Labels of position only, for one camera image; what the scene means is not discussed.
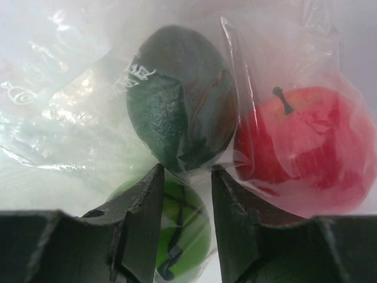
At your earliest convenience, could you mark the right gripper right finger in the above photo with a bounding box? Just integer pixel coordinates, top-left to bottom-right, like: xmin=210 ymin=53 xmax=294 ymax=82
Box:
xmin=211 ymin=166 xmax=376 ymax=282

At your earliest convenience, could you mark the fake dark green avocado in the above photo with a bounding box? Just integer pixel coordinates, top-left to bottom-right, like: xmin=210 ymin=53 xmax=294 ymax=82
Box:
xmin=126 ymin=25 xmax=238 ymax=173

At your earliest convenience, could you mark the fake red fruit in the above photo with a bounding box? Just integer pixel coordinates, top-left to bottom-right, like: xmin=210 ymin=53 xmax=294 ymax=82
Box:
xmin=233 ymin=87 xmax=376 ymax=218

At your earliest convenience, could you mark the clear zip top bag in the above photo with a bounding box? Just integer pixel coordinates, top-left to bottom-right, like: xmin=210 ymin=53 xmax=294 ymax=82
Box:
xmin=1 ymin=1 xmax=376 ymax=280

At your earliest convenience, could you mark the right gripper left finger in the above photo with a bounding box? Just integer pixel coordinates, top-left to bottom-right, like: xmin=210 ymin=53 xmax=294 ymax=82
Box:
xmin=1 ymin=164 xmax=165 ymax=282

